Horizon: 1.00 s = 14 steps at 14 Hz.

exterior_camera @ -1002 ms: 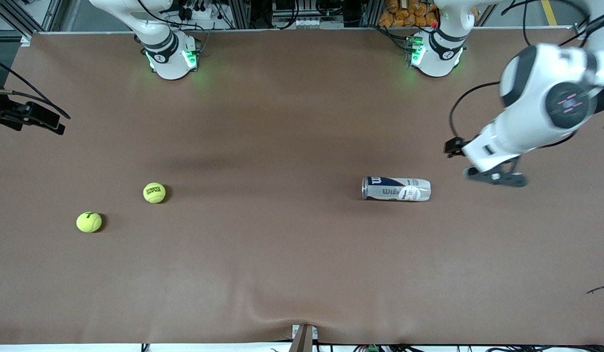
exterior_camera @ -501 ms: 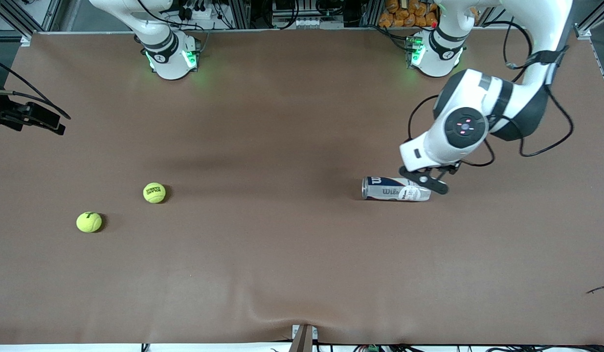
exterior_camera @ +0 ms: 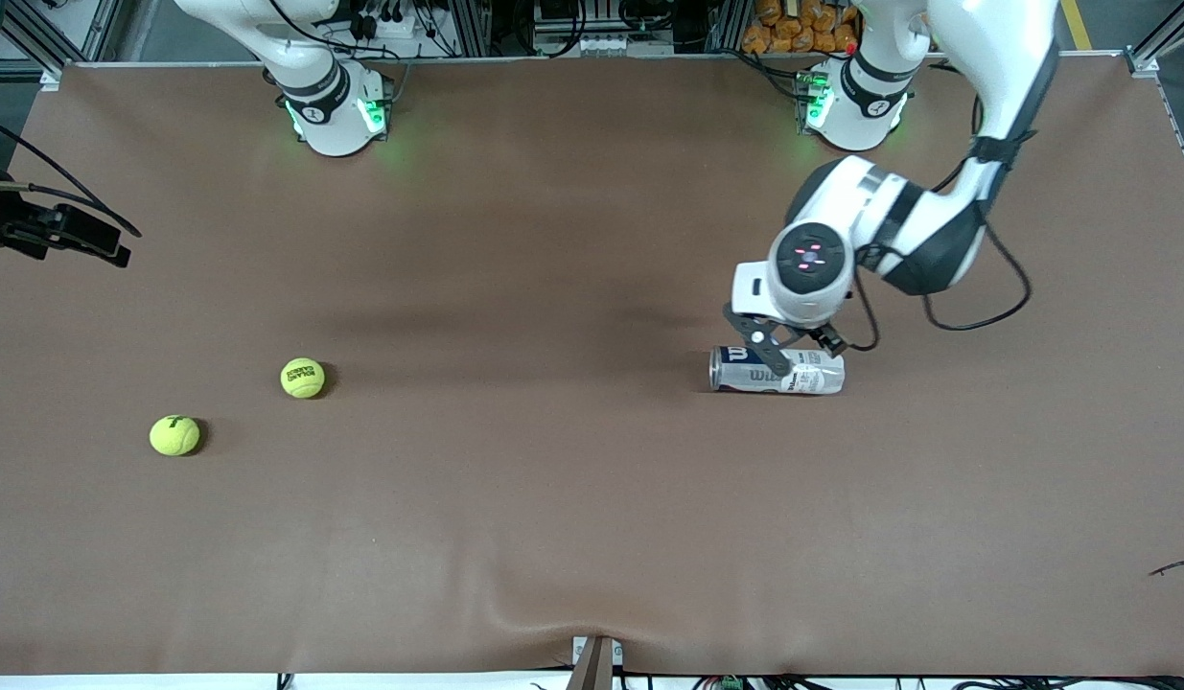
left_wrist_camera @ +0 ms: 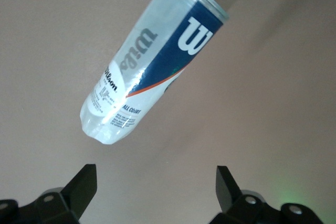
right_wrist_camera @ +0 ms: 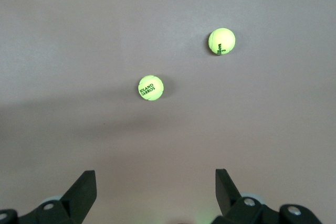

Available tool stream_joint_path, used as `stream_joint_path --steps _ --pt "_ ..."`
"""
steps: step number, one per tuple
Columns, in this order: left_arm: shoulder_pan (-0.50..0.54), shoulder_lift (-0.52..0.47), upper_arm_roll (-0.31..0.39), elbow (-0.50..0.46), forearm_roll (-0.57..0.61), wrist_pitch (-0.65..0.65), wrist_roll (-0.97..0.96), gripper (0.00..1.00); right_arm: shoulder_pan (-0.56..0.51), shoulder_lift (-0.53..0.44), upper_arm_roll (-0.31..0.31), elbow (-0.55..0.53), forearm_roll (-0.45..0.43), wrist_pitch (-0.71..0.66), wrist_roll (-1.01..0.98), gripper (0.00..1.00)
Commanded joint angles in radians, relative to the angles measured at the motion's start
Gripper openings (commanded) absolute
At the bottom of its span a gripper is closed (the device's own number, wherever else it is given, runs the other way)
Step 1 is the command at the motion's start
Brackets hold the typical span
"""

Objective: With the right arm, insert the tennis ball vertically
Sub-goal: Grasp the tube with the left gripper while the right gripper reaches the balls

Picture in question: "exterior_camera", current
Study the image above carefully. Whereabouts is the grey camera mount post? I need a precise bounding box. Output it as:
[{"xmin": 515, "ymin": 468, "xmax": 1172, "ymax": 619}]
[{"xmin": 568, "ymin": 634, "xmax": 624, "ymax": 690}]

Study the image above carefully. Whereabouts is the clear tennis ball can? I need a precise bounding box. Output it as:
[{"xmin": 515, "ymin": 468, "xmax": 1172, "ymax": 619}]
[{"xmin": 708, "ymin": 345, "xmax": 847, "ymax": 396}]

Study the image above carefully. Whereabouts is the brown table mat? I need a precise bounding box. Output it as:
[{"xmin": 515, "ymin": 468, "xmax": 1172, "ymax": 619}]
[{"xmin": 0, "ymin": 53, "xmax": 1184, "ymax": 678}]

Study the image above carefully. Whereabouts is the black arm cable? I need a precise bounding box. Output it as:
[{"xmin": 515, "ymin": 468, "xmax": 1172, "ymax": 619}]
[
  {"xmin": 0, "ymin": 113, "xmax": 142, "ymax": 238},
  {"xmin": 822, "ymin": 57, "xmax": 1033, "ymax": 354}
]

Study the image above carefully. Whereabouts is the yellow tennis ball black print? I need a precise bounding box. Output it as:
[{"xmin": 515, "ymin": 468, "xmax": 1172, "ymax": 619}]
[{"xmin": 281, "ymin": 357, "xmax": 326, "ymax": 400}]

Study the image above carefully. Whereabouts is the white power strip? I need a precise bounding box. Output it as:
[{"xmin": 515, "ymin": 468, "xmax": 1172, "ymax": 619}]
[{"xmin": 347, "ymin": 0, "xmax": 422, "ymax": 41}]

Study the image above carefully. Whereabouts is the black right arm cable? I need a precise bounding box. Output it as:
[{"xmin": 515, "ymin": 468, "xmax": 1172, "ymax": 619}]
[{"xmin": 0, "ymin": 113, "xmax": 142, "ymax": 238}]

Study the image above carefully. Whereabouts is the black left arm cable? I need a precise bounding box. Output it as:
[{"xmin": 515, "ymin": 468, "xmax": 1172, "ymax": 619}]
[{"xmin": 822, "ymin": 57, "xmax": 1033, "ymax": 354}]

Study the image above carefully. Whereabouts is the orange packets pile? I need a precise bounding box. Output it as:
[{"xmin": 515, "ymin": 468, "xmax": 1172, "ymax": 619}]
[{"xmin": 742, "ymin": 0, "xmax": 863, "ymax": 55}]

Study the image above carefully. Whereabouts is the plain yellow tennis ball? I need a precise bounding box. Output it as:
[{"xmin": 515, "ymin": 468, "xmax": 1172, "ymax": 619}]
[{"xmin": 150, "ymin": 414, "xmax": 201, "ymax": 457}]

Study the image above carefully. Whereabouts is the aluminium frame profile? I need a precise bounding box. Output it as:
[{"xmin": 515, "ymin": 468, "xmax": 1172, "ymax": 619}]
[
  {"xmin": 0, "ymin": 0, "xmax": 123, "ymax": 92},
  {"xmin": 450, "ymin": 0, "xmax": 492, "ymax": 57},
  {"xmin": 1126, "ymin": 0, "xmax": 1184, "ymax": 202}
]

